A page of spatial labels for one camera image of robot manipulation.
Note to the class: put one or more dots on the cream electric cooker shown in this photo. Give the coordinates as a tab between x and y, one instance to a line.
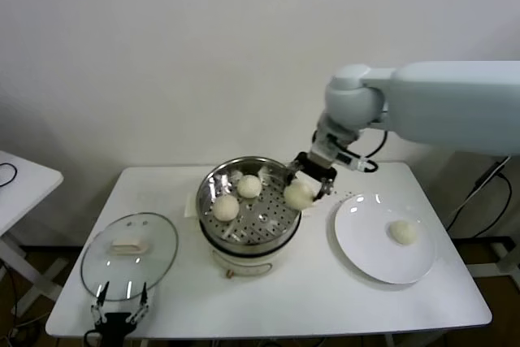
243	261

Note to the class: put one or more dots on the white side table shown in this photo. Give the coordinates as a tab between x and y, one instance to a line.
28	192

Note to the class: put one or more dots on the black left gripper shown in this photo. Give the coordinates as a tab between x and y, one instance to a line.
115	324

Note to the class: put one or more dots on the steel steamer basket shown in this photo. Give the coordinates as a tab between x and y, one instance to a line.
276	221

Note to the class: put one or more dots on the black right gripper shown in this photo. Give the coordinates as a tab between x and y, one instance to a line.
315	169

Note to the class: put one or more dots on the white steamed baozi bun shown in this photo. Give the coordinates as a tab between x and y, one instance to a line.
298	195
403	232
249	186
226	207

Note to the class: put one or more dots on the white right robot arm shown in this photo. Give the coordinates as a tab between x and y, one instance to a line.
447	99

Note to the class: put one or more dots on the white round plate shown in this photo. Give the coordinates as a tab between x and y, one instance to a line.
365	241

